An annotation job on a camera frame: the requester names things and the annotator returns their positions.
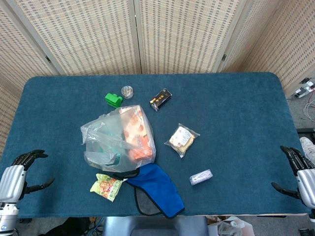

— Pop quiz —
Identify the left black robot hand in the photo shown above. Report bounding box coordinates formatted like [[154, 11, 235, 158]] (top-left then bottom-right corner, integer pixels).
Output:
[[0, 149, 55, 204]]

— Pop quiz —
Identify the white cable bundle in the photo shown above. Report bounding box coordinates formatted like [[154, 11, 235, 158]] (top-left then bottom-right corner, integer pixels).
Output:
[[302, 97, 315, 121]]

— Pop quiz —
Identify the black furniture base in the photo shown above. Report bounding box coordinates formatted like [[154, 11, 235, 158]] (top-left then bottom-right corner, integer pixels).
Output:
[[296, 127, 315, 141]]

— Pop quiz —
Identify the dark grey robot torso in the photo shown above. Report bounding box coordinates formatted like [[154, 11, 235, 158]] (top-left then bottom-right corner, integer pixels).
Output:
[[102, 216, 209, 236]]

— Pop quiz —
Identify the green toy block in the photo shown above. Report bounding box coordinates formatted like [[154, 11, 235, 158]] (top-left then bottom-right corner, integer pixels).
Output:
[[104, 92, 124, 109]]

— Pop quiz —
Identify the green snack packet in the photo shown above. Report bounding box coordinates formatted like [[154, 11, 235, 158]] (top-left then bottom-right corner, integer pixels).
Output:
[[90, 173, 124, 203]]

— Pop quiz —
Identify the clear box of white cable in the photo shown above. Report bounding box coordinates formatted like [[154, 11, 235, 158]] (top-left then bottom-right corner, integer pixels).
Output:
[[189, 169, 213, 186]]

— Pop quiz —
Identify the orange cardboard box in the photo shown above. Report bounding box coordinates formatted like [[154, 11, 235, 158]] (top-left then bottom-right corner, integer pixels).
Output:
[[119, 106, 153, 162]]

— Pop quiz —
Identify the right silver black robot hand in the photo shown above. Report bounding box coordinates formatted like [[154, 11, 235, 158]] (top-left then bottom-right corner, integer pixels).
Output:
[[271, 145, 315, 209]]

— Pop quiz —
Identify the blue floor cable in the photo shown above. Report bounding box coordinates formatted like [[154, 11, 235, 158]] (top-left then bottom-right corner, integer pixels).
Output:
[[88, 216, 105, 236]]

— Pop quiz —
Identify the woven folding screen panel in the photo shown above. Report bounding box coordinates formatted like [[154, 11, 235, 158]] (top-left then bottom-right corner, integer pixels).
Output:
[[134, 0, 241, 74], [242, 0, 315, 98], [218, 0, 281, 73], [0, 0, 61, 158], [6, 0, 143, 76]]

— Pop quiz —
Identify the small round clear jar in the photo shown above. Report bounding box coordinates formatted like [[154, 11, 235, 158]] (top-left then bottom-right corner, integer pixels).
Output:
[[121, 85, 134, 99]]

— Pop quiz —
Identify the white sneaker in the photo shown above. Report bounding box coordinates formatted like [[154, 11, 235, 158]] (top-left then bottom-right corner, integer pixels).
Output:
[[299, 136, 315, 171]]

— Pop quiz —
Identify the white power strip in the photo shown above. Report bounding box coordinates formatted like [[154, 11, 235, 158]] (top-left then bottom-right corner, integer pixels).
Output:
[[292, 77, 315, 98]]

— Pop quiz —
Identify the clear plastic bag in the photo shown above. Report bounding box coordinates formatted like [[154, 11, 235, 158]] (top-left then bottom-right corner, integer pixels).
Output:
[[80, 105, 157, 173]]

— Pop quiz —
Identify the blue grey cloth black trim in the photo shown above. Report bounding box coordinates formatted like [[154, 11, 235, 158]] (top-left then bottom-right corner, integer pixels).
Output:
[[113, 163, 186, 219]]

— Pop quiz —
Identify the black gold box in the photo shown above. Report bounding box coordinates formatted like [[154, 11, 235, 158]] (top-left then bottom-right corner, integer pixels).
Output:
[[149, 88, 173, 112]]

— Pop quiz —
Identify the bread packet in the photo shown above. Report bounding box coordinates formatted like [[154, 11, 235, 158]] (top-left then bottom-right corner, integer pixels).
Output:
[[164, 123, 200, 158]]

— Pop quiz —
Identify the crumpled plastic bag with bottle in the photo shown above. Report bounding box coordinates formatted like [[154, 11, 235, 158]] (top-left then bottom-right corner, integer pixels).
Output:
[[208, 215, 255, 236]]

